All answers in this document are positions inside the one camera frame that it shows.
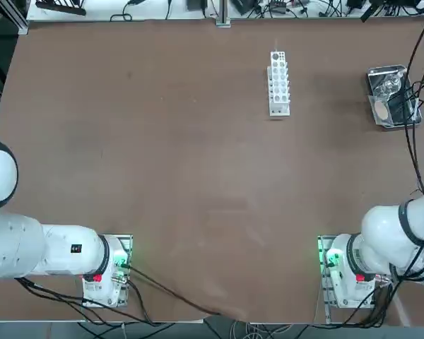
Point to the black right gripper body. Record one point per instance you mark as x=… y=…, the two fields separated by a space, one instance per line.
x=404 y=7

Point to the clear glass flask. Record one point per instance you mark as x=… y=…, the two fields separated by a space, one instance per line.
x=390 y=84

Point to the clear glass test tube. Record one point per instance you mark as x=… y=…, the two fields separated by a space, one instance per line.
x=276 y=49

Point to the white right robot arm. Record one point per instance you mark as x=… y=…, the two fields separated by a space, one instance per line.
x=385 y=240

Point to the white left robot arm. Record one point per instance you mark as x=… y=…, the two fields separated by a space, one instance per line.
x=56 y=250

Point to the shiny steel tray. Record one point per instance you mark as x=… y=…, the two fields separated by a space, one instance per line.
x=406 y=113

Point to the black electronics box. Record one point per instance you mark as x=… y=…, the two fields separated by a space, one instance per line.
x=244 y=6

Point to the white test tube rack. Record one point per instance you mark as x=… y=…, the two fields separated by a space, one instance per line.
x=279 y=106

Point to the small black power adapter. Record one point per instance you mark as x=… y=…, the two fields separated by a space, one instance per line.
x=196 y=4

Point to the black metal rack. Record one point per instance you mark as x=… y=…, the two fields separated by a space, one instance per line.
x=63 y=10

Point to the aluminium profile post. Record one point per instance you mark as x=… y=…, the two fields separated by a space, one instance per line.
x=223 y=14

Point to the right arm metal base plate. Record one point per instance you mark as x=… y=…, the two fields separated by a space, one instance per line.
x=321 y=282

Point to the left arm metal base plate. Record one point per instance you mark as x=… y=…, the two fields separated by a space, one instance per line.
x=127 y=247

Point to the aluminium frame rail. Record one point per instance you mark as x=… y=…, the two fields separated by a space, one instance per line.
x=21 y=24

